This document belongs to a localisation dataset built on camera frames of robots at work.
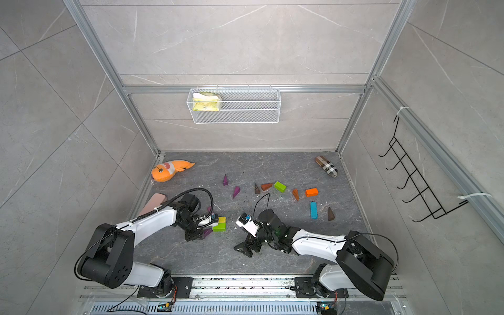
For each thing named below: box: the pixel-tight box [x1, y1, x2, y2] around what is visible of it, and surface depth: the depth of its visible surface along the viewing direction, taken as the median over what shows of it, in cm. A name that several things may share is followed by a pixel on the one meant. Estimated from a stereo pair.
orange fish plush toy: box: [150, 160, 196, 183], surface depth 103 cm
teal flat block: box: [310, 201, 318, 220], surface depth 95 cm
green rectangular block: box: [211, 222, 227, 232], surface depth 89 cm
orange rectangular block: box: [304, 187, 319, 198], surface depth 102 cm
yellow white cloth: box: [192, 91, 221, 112], surface depth 88 cm
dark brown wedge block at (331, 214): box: [327, 206, 336, 222], surface depth 94 cm
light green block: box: [273, 181, 287, 193], surface depth 104 cm
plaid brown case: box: [315, 155, 339, 178], surface depth 112 cm
